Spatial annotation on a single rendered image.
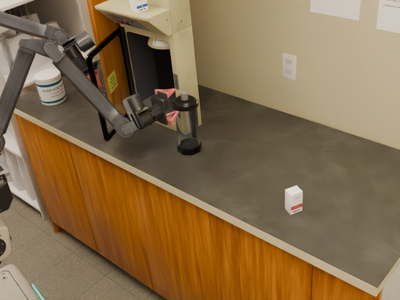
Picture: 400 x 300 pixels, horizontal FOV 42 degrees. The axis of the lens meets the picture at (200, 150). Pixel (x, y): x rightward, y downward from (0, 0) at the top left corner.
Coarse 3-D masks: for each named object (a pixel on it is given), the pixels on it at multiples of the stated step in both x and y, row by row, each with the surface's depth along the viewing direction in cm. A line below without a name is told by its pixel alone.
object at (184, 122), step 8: (184, 112) 204; (192, 112) 205; (176, 120) 209; (184, 120) 206; (192, 120) 207; (176, 128) 212; (184, 128) 208; (192, 128) 209; (184, 136) 210; (192, 136) 211; (184, 144) 213; (192, 144) 213
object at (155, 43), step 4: (148, 40) 221; (152, 40) 217; (156, 40) 215; (160, 40) 214; (148, 44) 220; (152, 44) 217; (156, 44) 215; (160, 44) 215; (164, 44) 214; (156, 48) 216; (160, 48) 215; (164, 48) 214; (168, 48) 214
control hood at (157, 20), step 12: (120, 0) 212; (108, 12) 206; (120, 12) 200; (132, 12) 198; (144, 12) 196; (156, 12) 195; (168, 12) 197; (144, 24) 199; (156, 24) 194; (168, 24) 199
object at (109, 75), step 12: (108, 36) 212; (108, 48) 213; (120, 48) 223; (96, 60) 205; (108, 60) 214; (120, 60) 224; (96, 72) 206; (108, 72) 215; (120, 72) 225; (108, 84) 216; (120, 84) 226; (108, 96) 217; (120, 96) 228; (120, 108) 229; (108, 132) 220
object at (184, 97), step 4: (184, 92) 204; (180, 96) 208; (184, 96) 204; (188, 96) 207; (192, 96) 207; (176, 100) 206; (180, 100) 205; (184, 100) 205; (188, 100) 205; (192, 100) 205; (176, 104) 204; (180, 104) 203; (184, 104) 203; (188, 104) 203; (192, 104) 204
